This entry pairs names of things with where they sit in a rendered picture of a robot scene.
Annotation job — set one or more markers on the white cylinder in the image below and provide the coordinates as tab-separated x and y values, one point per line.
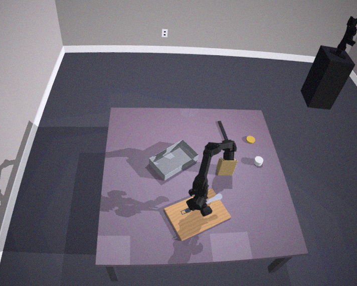
258	160

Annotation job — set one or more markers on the yellow flat disc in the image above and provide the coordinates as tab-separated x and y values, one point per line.
250	139

